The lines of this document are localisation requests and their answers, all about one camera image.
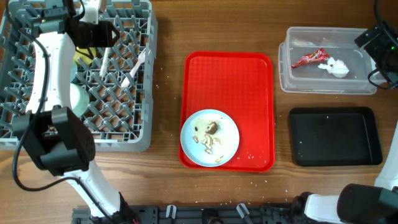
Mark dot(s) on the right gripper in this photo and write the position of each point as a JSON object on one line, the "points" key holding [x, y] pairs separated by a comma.
{"points": [[390, 35]]}

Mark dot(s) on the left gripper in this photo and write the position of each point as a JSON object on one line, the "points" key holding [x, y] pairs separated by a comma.
{"points": [[106, 39]]}

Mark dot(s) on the white plastic spoon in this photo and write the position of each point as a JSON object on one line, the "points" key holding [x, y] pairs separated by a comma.
{"points": [[104, 65]]}

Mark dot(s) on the yellow plastic cup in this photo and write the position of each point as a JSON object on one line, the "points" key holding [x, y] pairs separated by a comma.
{"points": [[86, 55]]}

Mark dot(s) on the white plastic fork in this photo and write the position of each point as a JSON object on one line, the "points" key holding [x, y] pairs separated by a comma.
{"points": [[140, 60]]}

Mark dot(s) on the white napkin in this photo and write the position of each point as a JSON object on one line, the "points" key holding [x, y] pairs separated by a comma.
{"points": [[335, 67]]}

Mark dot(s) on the red snack wrapper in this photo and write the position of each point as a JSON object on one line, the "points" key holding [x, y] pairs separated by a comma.
{"points": [[320, 55]]}

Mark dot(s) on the green plastic bowl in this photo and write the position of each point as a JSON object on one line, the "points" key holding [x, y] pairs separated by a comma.
{"points": [[79, 98]]}

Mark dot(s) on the light blue bowl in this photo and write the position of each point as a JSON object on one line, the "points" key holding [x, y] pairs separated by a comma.
{"points": [[73, 72]]}

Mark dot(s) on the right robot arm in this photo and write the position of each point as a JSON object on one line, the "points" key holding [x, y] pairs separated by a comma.
{"points": [[356, 203]]}

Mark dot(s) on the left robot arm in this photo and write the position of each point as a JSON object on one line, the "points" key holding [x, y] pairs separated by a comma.
{"points": [[50, 132]]}

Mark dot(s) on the grey dishwasher rack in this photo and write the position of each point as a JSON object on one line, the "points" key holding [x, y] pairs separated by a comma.
{"points": [[120, 119]]}

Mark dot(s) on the clear plastic bin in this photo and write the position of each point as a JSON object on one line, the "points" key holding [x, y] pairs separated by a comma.
{"points": [[339, 43]]}

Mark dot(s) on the black tray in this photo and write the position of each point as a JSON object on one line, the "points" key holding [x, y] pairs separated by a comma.
{"points": [[334, 137]]}

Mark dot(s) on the red plastic tray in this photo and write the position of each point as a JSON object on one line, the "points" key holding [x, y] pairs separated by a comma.
{"points": [[242, 86]]}

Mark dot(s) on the brown food scrap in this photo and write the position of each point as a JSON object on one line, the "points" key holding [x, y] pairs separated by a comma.
{"points": [[212, 128]]}

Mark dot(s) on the light blue plate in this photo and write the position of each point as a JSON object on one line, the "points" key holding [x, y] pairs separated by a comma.
{"points": [[209, 150]]}

